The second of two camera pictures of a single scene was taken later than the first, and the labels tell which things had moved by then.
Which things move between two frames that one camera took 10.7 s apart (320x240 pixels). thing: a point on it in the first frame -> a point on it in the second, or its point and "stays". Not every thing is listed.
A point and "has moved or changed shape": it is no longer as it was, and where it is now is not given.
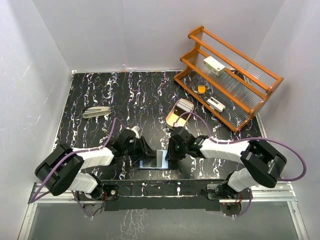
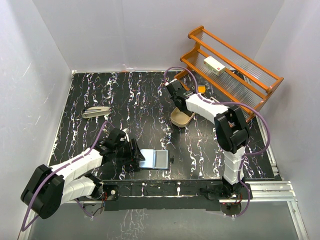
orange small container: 201,89 stays
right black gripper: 171,154 -> 182,110
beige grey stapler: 95,111 stays
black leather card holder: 158,162 stays
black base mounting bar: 137,195 stays
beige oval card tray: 180,114 has moved or changed shape
